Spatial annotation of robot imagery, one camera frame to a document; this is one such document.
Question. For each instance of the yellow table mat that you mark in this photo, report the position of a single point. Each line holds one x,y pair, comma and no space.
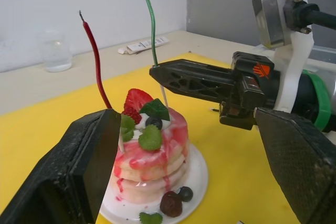
231,161

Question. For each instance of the thin red candle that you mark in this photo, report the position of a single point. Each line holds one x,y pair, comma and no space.
97,58

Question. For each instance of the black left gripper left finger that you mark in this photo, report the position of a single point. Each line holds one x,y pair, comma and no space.
65,171

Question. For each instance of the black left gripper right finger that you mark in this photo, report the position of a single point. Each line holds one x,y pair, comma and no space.
307,171

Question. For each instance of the clear glass of water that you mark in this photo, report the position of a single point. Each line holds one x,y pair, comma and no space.
55,56

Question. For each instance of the white round plate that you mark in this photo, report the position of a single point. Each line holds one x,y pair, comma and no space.
194,176

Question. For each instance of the thin green candle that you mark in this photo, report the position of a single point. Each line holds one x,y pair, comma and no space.
152,24

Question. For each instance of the pink layered strawberry cake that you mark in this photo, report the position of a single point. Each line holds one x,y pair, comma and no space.
157,161

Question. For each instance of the white candle package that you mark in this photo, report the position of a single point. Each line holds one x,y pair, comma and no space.
143,45

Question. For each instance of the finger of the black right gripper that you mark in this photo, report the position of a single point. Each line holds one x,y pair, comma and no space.
197,66
162,78

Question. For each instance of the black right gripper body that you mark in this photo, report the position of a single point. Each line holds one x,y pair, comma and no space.
249,95

